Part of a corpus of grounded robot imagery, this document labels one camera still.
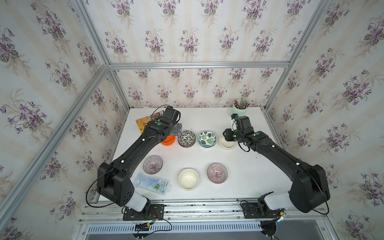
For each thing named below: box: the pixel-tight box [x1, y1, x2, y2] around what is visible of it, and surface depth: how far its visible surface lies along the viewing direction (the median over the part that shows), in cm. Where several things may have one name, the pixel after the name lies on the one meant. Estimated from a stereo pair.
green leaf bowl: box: [198, 131, 217, 148], surface depth 100 cm
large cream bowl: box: [178, 168, 200, 191], surface depth 84 cm
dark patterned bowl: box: [178, 130, 196, 148], surface depth 100 cm
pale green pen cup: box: [231, 99, 248, 117], surface depth 104 cm
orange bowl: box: [161, 135, 176, 146], surface depth 95 cm
